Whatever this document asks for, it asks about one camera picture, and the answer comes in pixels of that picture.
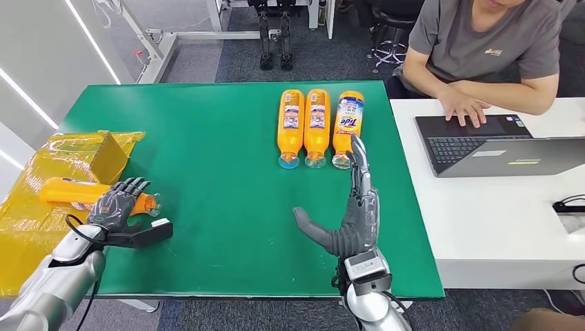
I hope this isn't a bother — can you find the person's right hand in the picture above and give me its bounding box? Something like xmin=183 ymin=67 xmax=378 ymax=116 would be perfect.
xmin=436 ymin=86 xmax=493 ymax=129

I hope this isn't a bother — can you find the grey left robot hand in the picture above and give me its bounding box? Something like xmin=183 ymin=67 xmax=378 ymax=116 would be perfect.
xmin=86 ymin=177 xmax=152 ymax=234

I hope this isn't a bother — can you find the orange detergent bottle clear cap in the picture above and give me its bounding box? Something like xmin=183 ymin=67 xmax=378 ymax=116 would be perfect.
xmin=332 ymin=90 xmax=365 ymax=170
xmin=39 ymin=177 xmax=161 ymax=218
xmin=303 ymin=89 xmax=331 ymax=170

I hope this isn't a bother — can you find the orange detergent bottle bluish cap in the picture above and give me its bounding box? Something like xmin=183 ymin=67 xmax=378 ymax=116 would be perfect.
xmin=277 ymin=89 xmax=306 ymax=170

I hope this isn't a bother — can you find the grey laptop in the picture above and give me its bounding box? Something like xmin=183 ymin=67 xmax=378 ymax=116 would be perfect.
xmin=415 ymin=114 xmax=585 ymax=179

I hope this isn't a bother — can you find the yellow cardboard box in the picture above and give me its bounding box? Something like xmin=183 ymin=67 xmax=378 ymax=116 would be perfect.
xmin=89 ymin=131 xmax=130 ymax=186

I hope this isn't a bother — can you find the person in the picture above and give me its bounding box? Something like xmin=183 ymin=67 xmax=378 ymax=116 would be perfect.
xmin=384 ymin=0 xmax=585 ymax=130

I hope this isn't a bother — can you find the yellow transparent plastic wrap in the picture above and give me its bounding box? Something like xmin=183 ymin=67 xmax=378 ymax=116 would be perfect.
xmin=0 ymin=130 xmax=147 ymax=297

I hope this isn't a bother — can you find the black office chair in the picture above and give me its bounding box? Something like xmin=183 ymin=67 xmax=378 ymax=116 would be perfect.
xmin=365 ymin=0 xmax=426 ymax=74

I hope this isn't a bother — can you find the white desk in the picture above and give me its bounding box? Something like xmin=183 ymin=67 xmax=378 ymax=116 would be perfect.
xmin=389 ymin=97 xmax=585 ymax=291

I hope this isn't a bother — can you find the black power strip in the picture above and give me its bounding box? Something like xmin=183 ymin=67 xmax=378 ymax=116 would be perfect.
xmin=552 ymin=194 xmax=585 ymax=214

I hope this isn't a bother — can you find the black silver humanoid robot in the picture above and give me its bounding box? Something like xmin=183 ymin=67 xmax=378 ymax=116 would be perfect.
xmin=246 ymin=0 xmax=296 ymax=72

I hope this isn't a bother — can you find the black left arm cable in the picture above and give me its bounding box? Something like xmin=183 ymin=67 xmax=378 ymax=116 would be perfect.
xmin=63 ymin=213 xmax=103 ymax=331

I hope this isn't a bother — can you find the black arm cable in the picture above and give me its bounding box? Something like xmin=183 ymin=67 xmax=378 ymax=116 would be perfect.
xmin=381 ymin=290 xmax=413 ymax=331
xmin=63 ymin=213 xmax=103 ymax=331

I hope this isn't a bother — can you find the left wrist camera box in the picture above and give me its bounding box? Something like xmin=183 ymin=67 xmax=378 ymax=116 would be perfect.
xmin=106 ymin=218 xmax=174 ymax=250

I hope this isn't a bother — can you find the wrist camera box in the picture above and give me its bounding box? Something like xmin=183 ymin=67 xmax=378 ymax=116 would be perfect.
xmin=342 ymin=248 xmax=393 ymax=297
xmin=106 ymin=218 xmax=174 ymax=250

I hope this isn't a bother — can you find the white metal gantry frame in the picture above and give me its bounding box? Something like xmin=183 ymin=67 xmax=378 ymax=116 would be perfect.
xmin=93 ymin=0 xmax=282 ymax=85

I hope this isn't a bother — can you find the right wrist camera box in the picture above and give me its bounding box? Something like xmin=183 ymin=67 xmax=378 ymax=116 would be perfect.
xmin=342 ymin=248 xmax=393 ymax=297

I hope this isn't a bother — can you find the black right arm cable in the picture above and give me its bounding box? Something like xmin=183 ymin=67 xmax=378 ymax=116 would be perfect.
xmin=381 ymin=290 xmax=413 ymax=331

